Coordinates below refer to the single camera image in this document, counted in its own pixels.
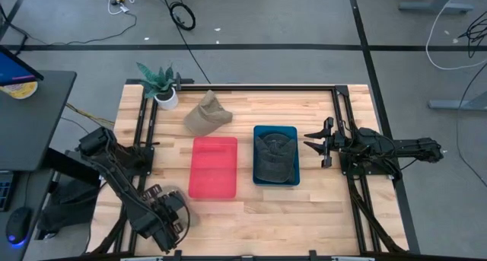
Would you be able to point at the black aluminium rig frame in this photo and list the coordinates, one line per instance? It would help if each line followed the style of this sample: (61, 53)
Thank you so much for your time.
(266, 88)

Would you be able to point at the blue plastic bin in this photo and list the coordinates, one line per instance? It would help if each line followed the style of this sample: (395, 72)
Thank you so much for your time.
(258, 129)

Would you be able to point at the yellow wipes canister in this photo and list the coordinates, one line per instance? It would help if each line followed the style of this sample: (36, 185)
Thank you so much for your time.
(19, 90)

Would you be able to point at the black computer mouse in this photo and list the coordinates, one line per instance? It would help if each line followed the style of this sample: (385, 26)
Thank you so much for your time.
(18, 226)

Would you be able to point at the green plant in white pot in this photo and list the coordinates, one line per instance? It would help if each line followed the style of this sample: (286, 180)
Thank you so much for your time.
(161, 90)

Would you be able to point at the dark grey baseball cap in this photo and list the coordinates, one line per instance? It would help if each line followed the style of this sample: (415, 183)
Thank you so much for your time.
(274, 158)

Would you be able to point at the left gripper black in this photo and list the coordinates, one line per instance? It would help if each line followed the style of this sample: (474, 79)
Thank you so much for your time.
(167, 211)

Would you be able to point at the black desk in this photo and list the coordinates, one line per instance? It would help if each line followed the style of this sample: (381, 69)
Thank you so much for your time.
(34, 131)

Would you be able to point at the grey desk leg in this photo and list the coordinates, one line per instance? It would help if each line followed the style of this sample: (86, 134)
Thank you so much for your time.
(456, 103)
(433, 5)

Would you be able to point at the silver aluminium bracket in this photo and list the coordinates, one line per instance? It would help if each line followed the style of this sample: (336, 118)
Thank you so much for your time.
(141, 258)
(352, 258)

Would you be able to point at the red translucent plastic bin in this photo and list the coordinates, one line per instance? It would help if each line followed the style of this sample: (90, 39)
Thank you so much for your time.
(213, 167)

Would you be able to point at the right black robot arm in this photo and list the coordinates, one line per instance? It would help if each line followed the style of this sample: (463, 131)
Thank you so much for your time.
(395, 147)

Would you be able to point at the person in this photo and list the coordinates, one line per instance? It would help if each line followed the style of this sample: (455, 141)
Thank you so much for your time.
(72, 204)

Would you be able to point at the black keyboard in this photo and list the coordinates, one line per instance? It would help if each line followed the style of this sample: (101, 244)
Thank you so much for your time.
(5, 190)

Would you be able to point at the computer monitor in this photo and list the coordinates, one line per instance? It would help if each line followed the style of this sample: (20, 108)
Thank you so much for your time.
(15, 69)

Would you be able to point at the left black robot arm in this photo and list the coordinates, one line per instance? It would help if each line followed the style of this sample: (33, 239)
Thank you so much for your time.
(114, 173)

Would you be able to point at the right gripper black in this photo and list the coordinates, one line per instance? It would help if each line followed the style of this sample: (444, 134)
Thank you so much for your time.
(336, 142)

